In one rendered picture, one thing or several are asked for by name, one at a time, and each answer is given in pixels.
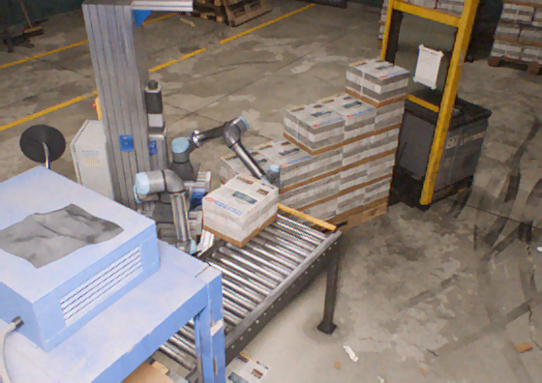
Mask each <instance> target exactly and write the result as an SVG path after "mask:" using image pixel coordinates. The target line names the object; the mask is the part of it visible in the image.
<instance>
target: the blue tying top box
mask: <svg viewBox="0 0 542 383"><path fill-rule="evenodd" d="M70 203H73V204H75V205H77V206H79V207H81V208H82V209H83V210H84V211H87V212H89V213H90V214H92V215H94V216H96V217H98V218H101V219H104V220H107V221H113V222H115V223H117V224H119V225H120V226H122V228H123V229H124V231H123V232H121V233H120V234H119V235H117V236H116V237H114V238H112V239H110V240H108V241H105V242H102V243H99V244H93V245H85V246H82V247H80V248H79V249H77V250H75V251H73V252H71V253H70V254H68V255H66V256H65V257H63V258H59V259H57V260H55V261H52V262H50V263H48V264H46V265H45V266H44V267H41V268H39V269H35V267H34V266H33V265H32V264H31V263H30V262H29V261H28V262H27V260H25V259H23V258H20V257H18V256H15V255H13V254H10V253H8V252H6V251H3V250H1V249H0V318H2V319H3V320H4V321H7V323H9V324H10V323H11V320H13V319H15V318H16V317H21V318H22V320H23V322H24V324H23V325H22V326H21V327H19V328H18V329H16V330H18V331H19V332H20V333H23V334H24V335H25V336H26V337H27V338H28V339H30V340H31V341H33V342H34V343H37V344H38V345H39V346H40V347H41V348H42V350H44V351H45V352H48V351H50V350H51V349H52V348H54V347H55V346H56V345H58V344H59V343H60V342H62V341H63V340H64V339H65V338H66V337H68V336H69V335H70V334H73V333H75V332H76V331H77V330H79V329H80V328H81V327H83V325H84V324H86V323H87V322H88V321H90V320H91V319H92V318H94V317H95V316H96V315H99V314H100V313H101V312H102V311H103V310H105V309H106V308H108V307H109V306H110V305H112V304H113V303H114V302H116V300H119V299H120V298H121V297H123V296H124V295H125V294H127V293H128V292H129V291H130V290H131V289H132V288H134V287H135V286H138V285H139V284H141V283H142V282H143V281H144V280H145V279H147V278H148V277H149V276H151V275H152V274H155V272H156V271H158V270H159V269H160V268H161V267H160V260H159V253H158V246H157V239H156V222H155V221H152V220H150V219H148V218H146V217H145V216H143V215H142V214H140V213H138V212H136V211H133V210H131V209H129V208H127V207H125V206H123V205H121V204H119V203H117V202H115V201H113V200H109V199H108V198H106V197H104V196H102V195H100V194H98V193H96V192H95V191H92V190H88V189H86V188H84V187H83V186H82V185H80V184H78V183H76V182H74V181H72V180H70V179H68V178H65V177H63V176H61V175H59V174H57V173H55V172H53V171H51V170H50V169H48V168H46V167H44V166H42V165H40V164H39V165H37V166H35V167H33V168H32V169H30V170H27V171H25V172H23V173H21V174H19V175H17V176H14V177H12V178H10V179H8V180H6V181H4V182H2V183H0V230H1V229H3V228H6V227H8V226H10V225H13V224H15V223H17V222H20V221H23V220H24V219H25V218H26V217H28V216H29V215H32V214H33V213H35V212H38V213H47V212H52V211H56V210H59V209H61V208H64V207H66V206H68V205H69V204H70Z"/></svg>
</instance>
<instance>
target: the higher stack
mask: <svg viewBox="0 0 542 383"><path fill-rule="evenodd" d="M409 73H410V71H406V70H405V69H403V68H400V67H397V66H394V65H393V64H390V63H389V62H386V61H382V60H379V59H377V58H374V59H369V60H365V61H362V62H358V63H354V64H351V65H349V66H348V71H347V75H346V88H348V89H349V90H351V91H355V92H358V93H360V96H361V95H363V96H365V97H367V98H369V99H371V100H372V101H376V102H379V103H380V102H383V101H385V100H389V99H395V98H399V97H400V96H403V95H405V94H406V93H407V87H408V85H407V83H408V76H409ZM345 94H347V95H348V96H350V97H352V98H354V99H356V100H357V101H359V102H361V103H365V104H367V105H369V106H370V107H372V108H374V109H376V116H375V121H374V129H373V131H377V130H380V129H382V128H385V127H388V126H391V125H394V124H396V123H399V122H401V121H402V117H403V114H404V106H405V101H404V100H401V101H398V102H396V103H391V104H388V105H385V106H383V107H380V108H377V107H375V106H373V105H371V104H370V103H366V102H362V101H360V100H359V99H357V98H355V97H353V96H351V95H350V94H348V93H345ZM399 129H400V128H397V129H395V130H392V131H389V132H386V133H382V134H379V135H372V139H371V146H370V149H371V154H370V156H369V157H370V158H372V157H374V156H377V155H379V154H381V153H384V152H387V151H390V150H393V149H394V148H396V147H397V145H398V135H399ZM394 158H395V154H392V155H389V156H387V157H381V158H379V159H377V160H374V161H369V162H368V163H369V165H368V170H367V171H368V172H367V178H366V183H367V181H370V180H372V179H377V178H378V177H381V176H384V175H386V174H389V173H391V172H392V169H393V168H392V167H393V165H394V160H395V159H394ZM391 179H392V178H391V177H390V178H388V179H382V180H380V181H378V182H376V183H373V184H371V185H369V186H366V187H365V197H364V202H363V205H366V204H367V203H369V202H372V201H374V200H379V199H381V198H383V197H385V196H387V195H388V194H389V191H390V183H391ZM386 206H387V200H382V201H380V202H379V203H377V204H375V205H372V206H370V207H368V208H366V209H364V210H361V211H362V217H361V222H363V221H368V220H370V219H373V218H375V217H377V216H379V215H381V214H384V213H385V212H386Z"/></svg>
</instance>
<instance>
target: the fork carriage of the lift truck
mask: <svg viewBox="0 0 542 383"><path fill-rule="evenodd" d="M392 168H393V169H392V176H391V178H392V179H391V183H390V191H389V193H390V194H392V193H393V194H394V195H396V196H397V197H399V198H400V199H401V201H403V202H404V203H405V205H407V206H409V207H410V208H413V207H416V204H417V200H418V196H419V188H420V183H421V178H420V176H418V175H416V174H414V173H413V172H411V171H409V170H407V169H406V168H405V167H402V166H400V165H398V164H396V163H395V162H394V165H393V167H392Z"/></svg>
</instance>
